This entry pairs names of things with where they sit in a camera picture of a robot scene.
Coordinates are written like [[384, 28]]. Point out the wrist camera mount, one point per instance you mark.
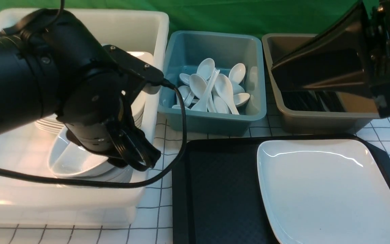
[[137, 75]]

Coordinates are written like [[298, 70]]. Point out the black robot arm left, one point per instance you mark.
[[50, 63]]

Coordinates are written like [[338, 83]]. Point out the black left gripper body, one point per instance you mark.
[[118, 139]]

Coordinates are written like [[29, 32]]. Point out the teal plastic bin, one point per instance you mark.
[[187, 49]]

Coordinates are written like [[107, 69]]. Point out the white ceramic soup spoon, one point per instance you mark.
[[203, 90]]

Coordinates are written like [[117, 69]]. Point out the brown plastic bin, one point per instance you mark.
[[358, 111]]

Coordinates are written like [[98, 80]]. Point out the stack of white plates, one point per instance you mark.
[[51, 125]]

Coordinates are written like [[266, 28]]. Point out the pile of black chopsticks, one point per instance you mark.
[[321, 101]]

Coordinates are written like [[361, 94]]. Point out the large white plastic bin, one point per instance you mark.
[[26, 149]]

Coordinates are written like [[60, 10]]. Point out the stack of white bowls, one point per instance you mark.
[[120, 174]]

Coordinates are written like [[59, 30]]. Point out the green backdrop cloth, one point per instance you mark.
[[249, 17]]

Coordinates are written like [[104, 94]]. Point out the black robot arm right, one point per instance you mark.
[[352, 56]]

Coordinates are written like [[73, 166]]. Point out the black serving tray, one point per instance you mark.
[[216, 195]]

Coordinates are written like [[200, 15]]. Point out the pile of white spoons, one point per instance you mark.
[[227, 93]]

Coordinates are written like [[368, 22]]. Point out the large white square plate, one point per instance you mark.
[[323, 192]]

